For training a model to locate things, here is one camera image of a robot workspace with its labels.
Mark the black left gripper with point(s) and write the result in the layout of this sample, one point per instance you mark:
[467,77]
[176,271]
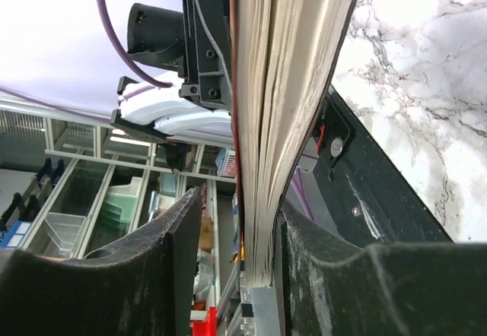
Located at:
[194,42]

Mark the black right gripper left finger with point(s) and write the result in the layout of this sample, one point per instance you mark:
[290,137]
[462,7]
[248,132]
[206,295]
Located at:
[140,284]

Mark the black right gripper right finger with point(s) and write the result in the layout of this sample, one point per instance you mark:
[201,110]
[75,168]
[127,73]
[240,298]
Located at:
[327,286]

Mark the dark three days book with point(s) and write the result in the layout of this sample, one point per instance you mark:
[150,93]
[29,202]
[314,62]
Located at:
[284,53]

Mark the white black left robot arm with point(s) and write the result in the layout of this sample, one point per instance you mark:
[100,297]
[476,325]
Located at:
[159,113]

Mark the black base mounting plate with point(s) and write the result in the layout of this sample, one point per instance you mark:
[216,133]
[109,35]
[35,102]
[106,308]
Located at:
[370,204]

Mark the background storage shelving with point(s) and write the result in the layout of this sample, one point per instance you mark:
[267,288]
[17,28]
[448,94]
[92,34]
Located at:
[71,186]

